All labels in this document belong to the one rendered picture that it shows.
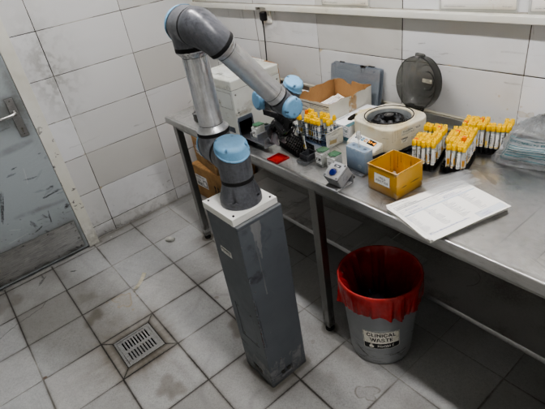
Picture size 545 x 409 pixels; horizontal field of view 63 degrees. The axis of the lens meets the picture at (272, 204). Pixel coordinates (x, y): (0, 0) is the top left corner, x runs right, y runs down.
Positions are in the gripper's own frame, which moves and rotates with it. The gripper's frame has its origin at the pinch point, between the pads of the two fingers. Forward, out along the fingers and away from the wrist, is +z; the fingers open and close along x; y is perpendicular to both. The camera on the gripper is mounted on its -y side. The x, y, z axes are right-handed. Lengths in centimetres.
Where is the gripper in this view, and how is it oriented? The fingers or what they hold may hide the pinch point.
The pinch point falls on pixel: (272, 140)
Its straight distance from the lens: 194.8
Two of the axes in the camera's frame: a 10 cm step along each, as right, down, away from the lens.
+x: 7.7, -4.3, 4.7
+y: 6.1, 7.1, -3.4
